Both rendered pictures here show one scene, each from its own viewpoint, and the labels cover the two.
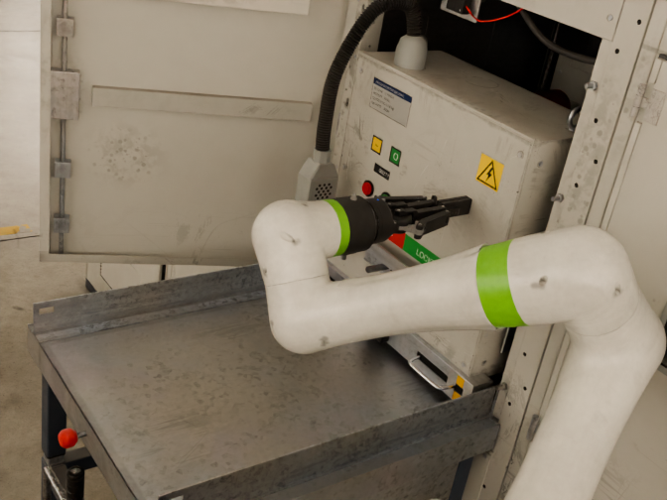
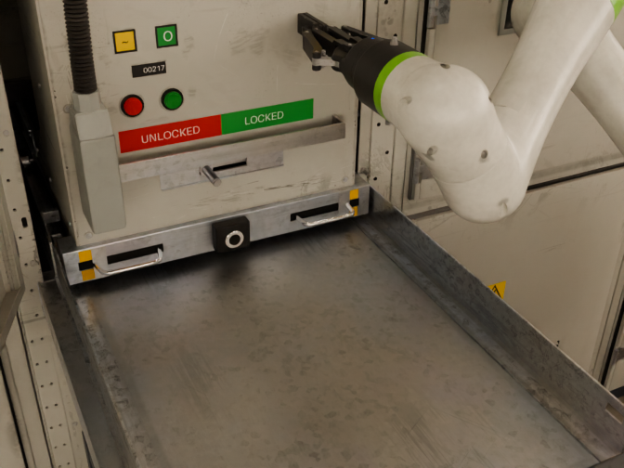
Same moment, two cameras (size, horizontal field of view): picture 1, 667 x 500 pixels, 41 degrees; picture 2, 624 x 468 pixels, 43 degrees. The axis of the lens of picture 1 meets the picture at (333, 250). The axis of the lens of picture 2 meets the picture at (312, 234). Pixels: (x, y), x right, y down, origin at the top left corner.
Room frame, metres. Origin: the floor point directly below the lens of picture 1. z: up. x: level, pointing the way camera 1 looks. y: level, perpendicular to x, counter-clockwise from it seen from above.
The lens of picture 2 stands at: (1.17, 0.94, 1.59)
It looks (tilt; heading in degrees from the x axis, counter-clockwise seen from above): 32 degrees down; 282
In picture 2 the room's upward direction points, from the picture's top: 1 degrees clockwise
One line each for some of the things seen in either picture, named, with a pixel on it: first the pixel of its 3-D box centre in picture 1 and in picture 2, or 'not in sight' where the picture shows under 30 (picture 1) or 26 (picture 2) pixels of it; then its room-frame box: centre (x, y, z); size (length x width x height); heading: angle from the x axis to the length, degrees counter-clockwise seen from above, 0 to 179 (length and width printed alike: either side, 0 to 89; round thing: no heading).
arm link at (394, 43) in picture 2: (347, 227); (392, 82); (1.28, -0.02, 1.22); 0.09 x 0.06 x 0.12; 39
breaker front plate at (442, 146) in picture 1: (409, 212); (219, 86); (1.56, -0.13, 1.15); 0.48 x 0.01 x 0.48; 39
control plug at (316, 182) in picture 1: (316, 198); (97, 165); (1.68, 0.05, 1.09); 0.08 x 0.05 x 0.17; 129
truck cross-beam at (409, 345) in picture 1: (391, 321); (223, 225); (1.57, -0.14, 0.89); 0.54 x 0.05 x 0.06; 39
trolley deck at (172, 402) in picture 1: (258, 386); (302, 369); (1.37, 0.10, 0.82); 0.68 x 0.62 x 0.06; 129
